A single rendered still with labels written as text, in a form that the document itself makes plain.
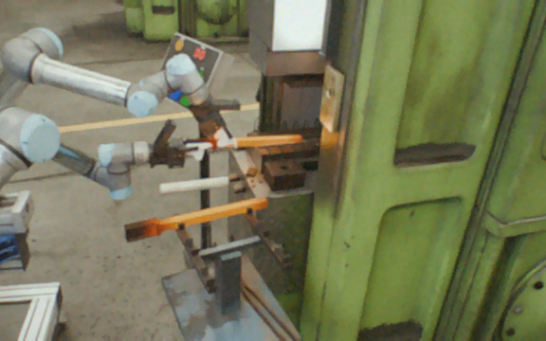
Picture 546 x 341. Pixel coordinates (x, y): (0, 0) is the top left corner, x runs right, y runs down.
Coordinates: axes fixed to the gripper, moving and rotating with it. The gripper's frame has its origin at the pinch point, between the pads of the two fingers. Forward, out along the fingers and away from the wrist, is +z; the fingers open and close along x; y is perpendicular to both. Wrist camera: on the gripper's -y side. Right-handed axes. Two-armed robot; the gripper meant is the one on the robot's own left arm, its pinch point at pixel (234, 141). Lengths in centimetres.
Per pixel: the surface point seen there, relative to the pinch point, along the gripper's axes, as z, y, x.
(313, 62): -14.8, -34.8, 7.8
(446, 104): 0, -57, 42
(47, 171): 46, 124, -175
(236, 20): 121, -71, -477
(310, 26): -27.8, -37.2, 12.9
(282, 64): -19.3, -25.7, 7.8
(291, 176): 11.0, -10.3, 19.7
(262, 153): 5.6, -6.0, 7.1
